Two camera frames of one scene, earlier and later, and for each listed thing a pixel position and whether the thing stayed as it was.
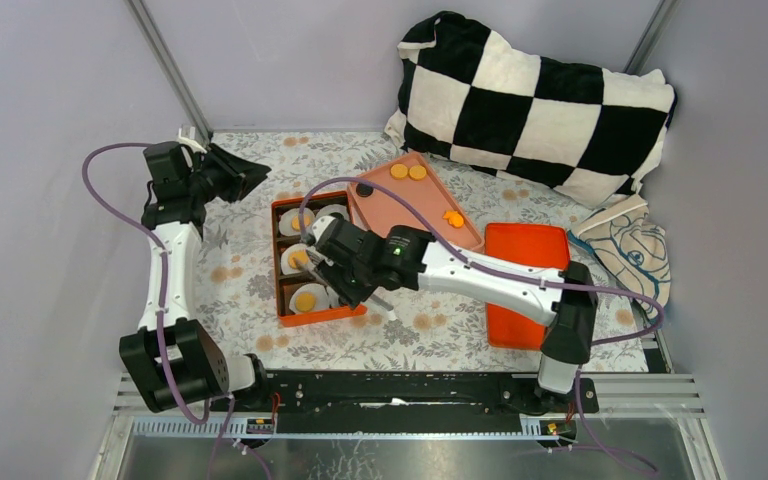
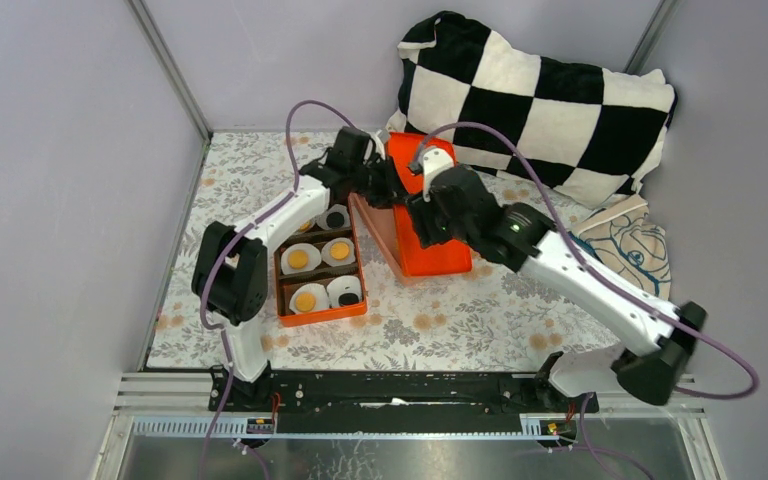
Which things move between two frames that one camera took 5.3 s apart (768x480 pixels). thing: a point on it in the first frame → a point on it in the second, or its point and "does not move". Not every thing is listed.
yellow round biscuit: x=305 y=302 does not move
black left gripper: x=240 y=175 → x=387 y=188
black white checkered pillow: x=586 y=133 does not move
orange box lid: x=545 y=245 → x=411 y=154
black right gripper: x=350 y=296 → x=420 y=213
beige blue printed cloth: x=626 y=242 does not move
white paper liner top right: x=334 y=208 does not move
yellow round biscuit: x=297 y=255 does not move
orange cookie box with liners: x=301 y=297 does not move
